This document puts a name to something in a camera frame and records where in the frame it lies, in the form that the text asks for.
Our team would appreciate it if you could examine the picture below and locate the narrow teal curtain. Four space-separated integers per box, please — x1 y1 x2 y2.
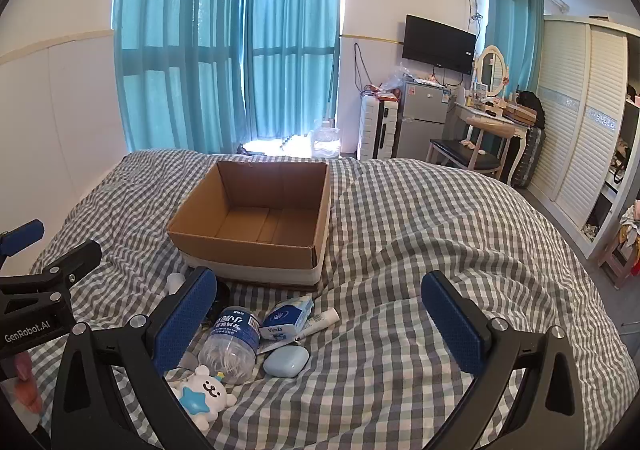
242 0 343 141

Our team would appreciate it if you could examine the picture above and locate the white bear toy blue star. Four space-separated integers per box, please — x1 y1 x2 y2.
167 364 240 436

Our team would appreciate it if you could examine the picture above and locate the person's left hand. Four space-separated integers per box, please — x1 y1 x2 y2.
14 349 45 415

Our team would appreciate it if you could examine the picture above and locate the pile of clothes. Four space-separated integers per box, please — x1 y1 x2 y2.
620 200 640 275

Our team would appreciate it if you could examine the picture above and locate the wooden dressing table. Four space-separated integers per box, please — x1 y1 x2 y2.
450 97 531 181

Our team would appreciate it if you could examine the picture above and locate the black wall television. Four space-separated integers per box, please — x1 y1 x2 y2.
402 14 477 75

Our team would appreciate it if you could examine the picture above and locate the wooden stool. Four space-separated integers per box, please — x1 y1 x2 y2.
597 230 640 288

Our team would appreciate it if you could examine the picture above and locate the grey small fridge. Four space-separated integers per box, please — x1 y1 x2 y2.
397 80 452 161

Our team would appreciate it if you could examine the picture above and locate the clear plastic bag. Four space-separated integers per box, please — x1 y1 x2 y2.
382 64 416 90

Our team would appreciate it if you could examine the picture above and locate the black bag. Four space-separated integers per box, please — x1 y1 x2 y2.
517 90 546 128

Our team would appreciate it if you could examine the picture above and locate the white suitcase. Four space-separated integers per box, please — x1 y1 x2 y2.
356 94 401 161

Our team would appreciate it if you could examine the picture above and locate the large clear water jug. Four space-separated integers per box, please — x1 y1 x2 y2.
311 119 343 161

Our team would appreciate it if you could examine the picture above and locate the wide teal curtain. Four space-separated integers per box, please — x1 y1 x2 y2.
112 0 251 155

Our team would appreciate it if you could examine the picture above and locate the clear plastic water bottle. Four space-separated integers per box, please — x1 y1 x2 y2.
198 306 262 386

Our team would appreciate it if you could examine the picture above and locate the wooden chair black seat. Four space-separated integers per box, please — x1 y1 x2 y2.
426 116 516 181

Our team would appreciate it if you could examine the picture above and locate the brown cardboard box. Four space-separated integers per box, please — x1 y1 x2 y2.
166 160 331 287

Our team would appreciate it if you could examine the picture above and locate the black wall cable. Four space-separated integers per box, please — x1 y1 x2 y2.
353 42 367 94

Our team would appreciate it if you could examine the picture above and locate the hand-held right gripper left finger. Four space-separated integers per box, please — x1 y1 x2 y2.
50 266 218 450

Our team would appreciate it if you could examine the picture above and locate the white oval mirror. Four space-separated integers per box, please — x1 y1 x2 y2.
475 44 510 98

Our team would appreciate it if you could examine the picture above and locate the cream louvered wardrobe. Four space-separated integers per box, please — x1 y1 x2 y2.
530 14 640 261

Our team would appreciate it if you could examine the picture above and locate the dark suitcase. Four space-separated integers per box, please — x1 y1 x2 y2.
512 125 546 188

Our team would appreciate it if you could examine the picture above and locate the teal curtain beside wardrobe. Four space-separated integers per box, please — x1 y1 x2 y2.
482 0 546 95

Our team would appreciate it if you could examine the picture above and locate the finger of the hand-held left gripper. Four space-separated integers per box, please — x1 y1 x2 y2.
0 219 46 261
0 239 103 301

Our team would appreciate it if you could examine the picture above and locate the white cream tube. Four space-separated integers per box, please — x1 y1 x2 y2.
295 307 341 342

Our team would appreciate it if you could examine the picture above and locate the bed with checkered cover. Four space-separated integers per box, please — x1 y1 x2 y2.
27 150 640 450

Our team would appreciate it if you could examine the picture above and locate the blue white tissue pack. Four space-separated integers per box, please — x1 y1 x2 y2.
256 296 315 356

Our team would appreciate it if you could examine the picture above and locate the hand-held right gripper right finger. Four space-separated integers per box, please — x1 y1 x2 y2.
420 270 601 450

